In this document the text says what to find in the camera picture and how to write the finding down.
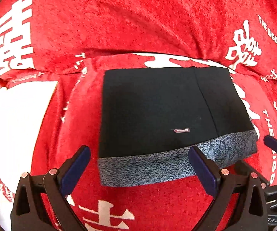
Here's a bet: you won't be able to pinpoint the red printed blanket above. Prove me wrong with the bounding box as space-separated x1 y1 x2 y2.
0 0 277 231

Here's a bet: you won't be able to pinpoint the black pants with grey lining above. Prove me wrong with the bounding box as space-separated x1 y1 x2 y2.
97 66 259 187

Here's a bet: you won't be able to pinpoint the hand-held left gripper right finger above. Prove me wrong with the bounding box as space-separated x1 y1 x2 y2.
188 146 270 231

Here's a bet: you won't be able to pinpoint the white cloth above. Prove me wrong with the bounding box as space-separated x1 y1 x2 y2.
0 80 59 212

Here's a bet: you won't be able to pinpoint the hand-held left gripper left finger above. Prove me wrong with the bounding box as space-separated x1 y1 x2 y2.
11 146 91 231

